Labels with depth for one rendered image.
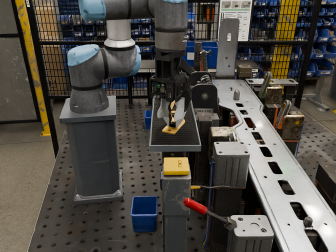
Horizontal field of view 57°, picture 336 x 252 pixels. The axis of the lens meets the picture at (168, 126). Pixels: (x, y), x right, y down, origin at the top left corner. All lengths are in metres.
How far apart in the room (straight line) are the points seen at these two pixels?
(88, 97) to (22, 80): 2.29
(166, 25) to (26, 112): 2.96
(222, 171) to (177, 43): 0.41
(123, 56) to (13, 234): 1.62
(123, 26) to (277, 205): 0.77
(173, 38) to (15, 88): 2.89
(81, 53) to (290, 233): 0.85
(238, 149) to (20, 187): 2.19
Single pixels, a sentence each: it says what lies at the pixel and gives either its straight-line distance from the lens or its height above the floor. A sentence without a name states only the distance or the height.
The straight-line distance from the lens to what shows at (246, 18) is 2.21.
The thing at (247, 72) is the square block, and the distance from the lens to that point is 1.96.
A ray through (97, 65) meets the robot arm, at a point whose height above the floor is 1.27.
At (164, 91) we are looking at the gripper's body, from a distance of 0.75.
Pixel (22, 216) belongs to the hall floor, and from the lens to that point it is 2.54.
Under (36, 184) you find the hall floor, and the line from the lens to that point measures 2.82.
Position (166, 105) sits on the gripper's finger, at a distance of 0.82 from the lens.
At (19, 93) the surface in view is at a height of 0.47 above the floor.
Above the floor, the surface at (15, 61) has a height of 0.80.
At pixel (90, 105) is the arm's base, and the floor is 1.13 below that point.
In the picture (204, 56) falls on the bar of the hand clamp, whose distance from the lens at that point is 1.62.
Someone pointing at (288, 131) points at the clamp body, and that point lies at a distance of 1.40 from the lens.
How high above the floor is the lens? 1.57
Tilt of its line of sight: 27 degrees down
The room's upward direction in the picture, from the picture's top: straight up
